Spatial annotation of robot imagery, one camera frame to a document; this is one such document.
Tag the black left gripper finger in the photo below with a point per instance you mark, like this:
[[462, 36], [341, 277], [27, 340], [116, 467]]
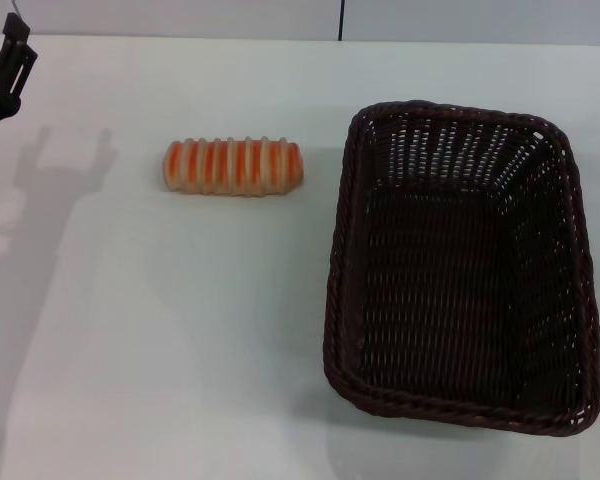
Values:
[[24, 65], [16, 31]]

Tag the orange striped bread loaf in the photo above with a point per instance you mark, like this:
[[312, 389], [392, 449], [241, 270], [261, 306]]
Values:
[[232, 167]]

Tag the dark brown woven wicker basket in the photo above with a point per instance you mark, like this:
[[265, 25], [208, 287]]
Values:
[[460, 280]]

